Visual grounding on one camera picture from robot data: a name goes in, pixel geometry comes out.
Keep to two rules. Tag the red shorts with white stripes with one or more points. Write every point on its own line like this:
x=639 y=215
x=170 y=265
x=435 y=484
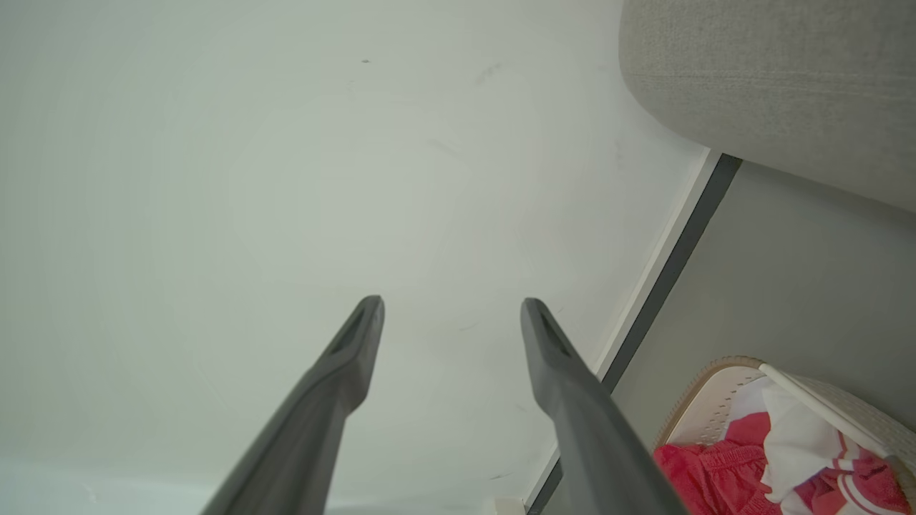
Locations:
x=708 y=472

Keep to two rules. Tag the white perforated laundry basket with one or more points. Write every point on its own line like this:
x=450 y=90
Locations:
x=708 y=400

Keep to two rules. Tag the white baseboard with dark strip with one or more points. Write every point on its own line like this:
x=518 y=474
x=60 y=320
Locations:
x=687 y=236

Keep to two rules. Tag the grey fabric sofa seat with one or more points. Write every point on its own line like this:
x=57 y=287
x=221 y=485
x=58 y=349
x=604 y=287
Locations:
x=780 y=71

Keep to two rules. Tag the white garment with red stripes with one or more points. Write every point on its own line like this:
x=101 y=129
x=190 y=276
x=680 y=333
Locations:
x=794 y=443

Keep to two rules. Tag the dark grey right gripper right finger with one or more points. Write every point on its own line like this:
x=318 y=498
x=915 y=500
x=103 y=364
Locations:
x=594 y=436

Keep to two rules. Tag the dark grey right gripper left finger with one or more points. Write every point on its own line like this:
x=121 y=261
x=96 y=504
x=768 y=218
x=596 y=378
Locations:
x=308 y=429

